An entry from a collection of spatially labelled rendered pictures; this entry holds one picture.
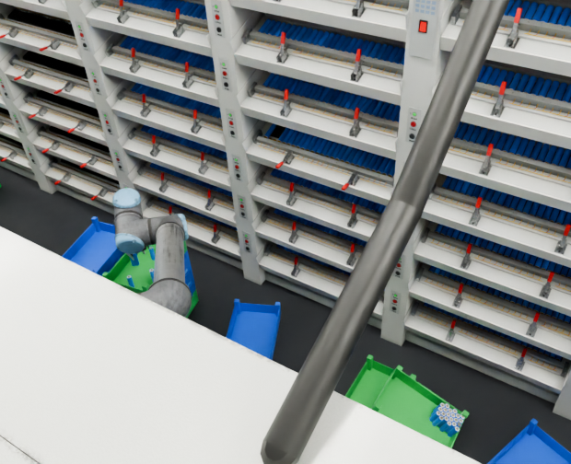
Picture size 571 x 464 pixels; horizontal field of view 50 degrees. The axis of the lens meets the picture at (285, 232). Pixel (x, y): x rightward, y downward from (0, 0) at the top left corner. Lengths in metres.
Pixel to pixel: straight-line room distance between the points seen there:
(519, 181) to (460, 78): 1.46
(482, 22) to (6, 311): 0.42
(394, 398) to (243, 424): 1.97
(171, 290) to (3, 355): 1.07
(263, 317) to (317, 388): 2.33
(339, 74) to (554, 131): 0.65
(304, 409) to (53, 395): 0.18
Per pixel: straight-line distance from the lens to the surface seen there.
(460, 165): 1.94
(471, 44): 0.47
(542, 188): 1.91
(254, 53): 2.12
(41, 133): 3.45
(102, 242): 2.86
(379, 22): 1.82
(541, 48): 1.72
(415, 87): 1.84
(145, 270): 2.55
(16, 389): 0.48
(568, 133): 1.79
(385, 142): 2.01
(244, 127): 2.30
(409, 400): 2.40
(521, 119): 1.81
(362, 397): 2.47
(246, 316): 2.72
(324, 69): 1.99
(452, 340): 2.48
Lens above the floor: 2.09
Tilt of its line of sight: 43 degrees down
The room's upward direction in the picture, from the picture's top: 4 degrees counter-clockwise
